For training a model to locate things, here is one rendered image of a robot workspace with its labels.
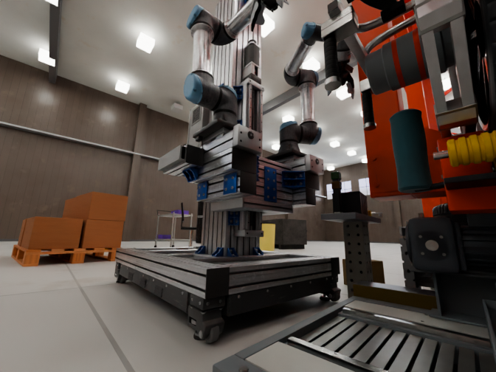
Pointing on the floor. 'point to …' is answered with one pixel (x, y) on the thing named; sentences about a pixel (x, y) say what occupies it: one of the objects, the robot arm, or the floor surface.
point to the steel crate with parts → (289, 233)
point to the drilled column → (357, 254)
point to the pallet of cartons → (74, 231)
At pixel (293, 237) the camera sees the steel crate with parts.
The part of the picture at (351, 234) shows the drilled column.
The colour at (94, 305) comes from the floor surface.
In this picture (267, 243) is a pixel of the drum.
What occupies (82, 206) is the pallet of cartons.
